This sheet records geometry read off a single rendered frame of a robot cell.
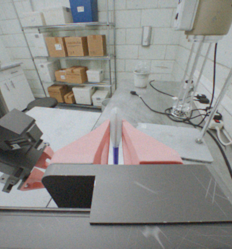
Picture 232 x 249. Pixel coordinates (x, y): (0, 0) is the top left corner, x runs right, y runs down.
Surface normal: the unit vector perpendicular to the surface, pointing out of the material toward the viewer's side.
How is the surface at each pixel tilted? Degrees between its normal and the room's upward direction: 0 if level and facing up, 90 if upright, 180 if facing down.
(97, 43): 91
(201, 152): 0
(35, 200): 0
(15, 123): 40
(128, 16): 90
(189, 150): 0
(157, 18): 90
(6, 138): 90
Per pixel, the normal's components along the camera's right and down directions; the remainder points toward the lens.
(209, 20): -0.43, 0.54
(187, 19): -0.22, 0.59
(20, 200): -0.02, -0.80
